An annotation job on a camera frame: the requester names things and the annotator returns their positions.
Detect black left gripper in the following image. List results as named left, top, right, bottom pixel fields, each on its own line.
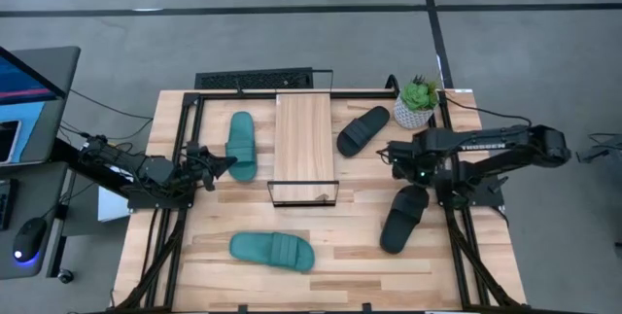
left=183, top=140, right=239, bottom=192

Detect teal green slide sandal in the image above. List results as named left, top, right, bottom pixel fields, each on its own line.
left=225, top=111, right=259, bottom=183
left=228, top=230, right=316, bottom=274

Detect black slide sandal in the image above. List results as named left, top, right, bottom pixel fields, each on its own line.
left=379, top=184, right=432, bottom=256
left=335, top=105, right=392, bottom=158

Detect green plant white patterned pot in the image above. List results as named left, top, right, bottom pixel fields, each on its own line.
left=392, top=74, right=441, bottom=130

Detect black keyboard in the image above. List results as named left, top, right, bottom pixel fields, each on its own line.
left=193, top=66, right=315, bottom=90
left=0, top=177, right=16, bottom=231

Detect white box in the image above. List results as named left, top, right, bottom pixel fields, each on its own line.
left=96, top=185, right=131, bottom=223

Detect grey desk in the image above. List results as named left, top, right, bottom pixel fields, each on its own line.
left=0, top=45, right=82, bottom=281

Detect computer monitor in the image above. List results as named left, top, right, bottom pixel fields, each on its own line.
left=0, top=45, right=68, bottom=165

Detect black computer mouse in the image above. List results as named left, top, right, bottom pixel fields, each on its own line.
left=12, top=216, right=49, bottom=264

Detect black table frame rails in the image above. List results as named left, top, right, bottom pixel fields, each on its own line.
left=114, top=87, right=529, bottom=314

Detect wooden shelf black metal frame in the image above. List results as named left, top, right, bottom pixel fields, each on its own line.
left=266, top=66, right=340, bottom=208

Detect thick black cable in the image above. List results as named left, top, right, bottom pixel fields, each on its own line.
left=444, top=95, right=535, bottom=127

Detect thin black cable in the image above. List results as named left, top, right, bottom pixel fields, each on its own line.
left=67, top=88, right=155, bottom=140

